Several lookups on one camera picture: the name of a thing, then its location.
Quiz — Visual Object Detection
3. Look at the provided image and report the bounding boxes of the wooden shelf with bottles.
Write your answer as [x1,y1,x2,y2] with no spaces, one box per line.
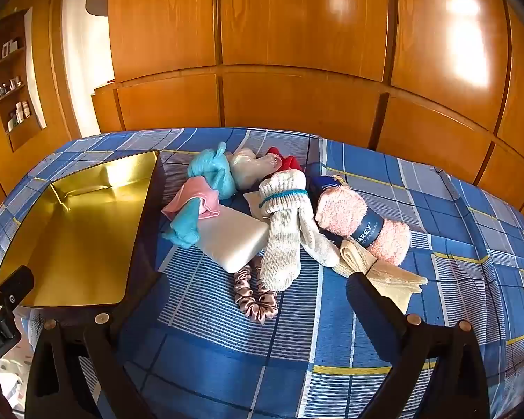
[0,39,31,134]

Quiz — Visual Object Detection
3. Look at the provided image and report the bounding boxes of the red cloth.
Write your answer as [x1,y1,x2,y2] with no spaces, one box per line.
[265,147,303,173]

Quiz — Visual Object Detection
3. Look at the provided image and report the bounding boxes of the light blue fluffy cloth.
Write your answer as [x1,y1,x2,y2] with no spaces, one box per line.
[170,142,238,249]

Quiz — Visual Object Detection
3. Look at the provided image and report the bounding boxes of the cream cloth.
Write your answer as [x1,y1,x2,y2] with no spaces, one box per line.
[338,239,429,315]

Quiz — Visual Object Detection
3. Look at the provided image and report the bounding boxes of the white plastic-wrapped bundle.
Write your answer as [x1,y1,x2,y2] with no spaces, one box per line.
[226,147,281,193]

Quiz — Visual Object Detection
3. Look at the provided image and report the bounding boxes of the brown patterned item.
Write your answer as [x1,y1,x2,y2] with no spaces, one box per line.
[233,255,278,324]

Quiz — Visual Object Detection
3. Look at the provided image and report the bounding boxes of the white cloth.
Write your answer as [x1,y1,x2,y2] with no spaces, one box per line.
[199,206,268,274]

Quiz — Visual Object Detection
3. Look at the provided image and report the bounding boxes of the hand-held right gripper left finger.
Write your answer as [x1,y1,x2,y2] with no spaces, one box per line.
[24,271,167,419]

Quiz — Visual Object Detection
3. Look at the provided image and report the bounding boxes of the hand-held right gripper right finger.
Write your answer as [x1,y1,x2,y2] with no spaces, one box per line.
[346,272,505,419]

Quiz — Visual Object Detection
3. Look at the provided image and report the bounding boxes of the blue plaid bedsheet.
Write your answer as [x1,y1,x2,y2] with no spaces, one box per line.
[0,127,524,419]

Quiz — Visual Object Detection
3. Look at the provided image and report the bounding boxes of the pink cloth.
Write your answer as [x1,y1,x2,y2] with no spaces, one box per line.
[161,176,222,222]

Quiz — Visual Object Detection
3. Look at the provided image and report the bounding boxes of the gold tin tray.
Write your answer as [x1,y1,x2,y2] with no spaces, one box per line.
[0,149,172,310]

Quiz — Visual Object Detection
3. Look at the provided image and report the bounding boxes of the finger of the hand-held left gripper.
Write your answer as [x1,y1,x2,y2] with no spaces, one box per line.
[0,265,35,311]

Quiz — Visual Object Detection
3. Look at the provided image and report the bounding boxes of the wooden wardrobe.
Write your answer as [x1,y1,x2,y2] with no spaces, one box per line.
[92,0,524,223]

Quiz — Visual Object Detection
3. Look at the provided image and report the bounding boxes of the pink microfiber dishcloth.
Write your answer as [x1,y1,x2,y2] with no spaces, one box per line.
[314,184,412,267]

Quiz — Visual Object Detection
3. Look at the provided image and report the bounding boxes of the wooden door with shelf niche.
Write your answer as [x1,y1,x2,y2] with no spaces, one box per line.
[0,0,81,206]

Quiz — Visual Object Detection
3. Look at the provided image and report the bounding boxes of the white knitted socks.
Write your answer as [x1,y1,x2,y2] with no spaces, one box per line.
[259,169,340,292]

